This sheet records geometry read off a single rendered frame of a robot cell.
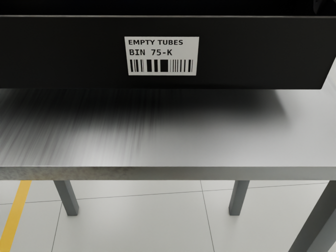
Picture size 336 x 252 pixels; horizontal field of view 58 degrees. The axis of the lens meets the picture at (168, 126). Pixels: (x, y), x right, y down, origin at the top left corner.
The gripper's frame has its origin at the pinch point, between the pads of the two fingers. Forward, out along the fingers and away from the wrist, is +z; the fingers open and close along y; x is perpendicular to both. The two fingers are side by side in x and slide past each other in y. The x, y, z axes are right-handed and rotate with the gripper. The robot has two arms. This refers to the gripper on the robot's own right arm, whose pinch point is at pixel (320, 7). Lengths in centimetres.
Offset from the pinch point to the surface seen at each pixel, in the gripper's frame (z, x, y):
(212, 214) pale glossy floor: 93, -19, 5
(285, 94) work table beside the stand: 12.8, 4.4, 3.0
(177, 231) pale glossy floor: 93, -12, 19
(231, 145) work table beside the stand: 12.3, 16.1, 13.9
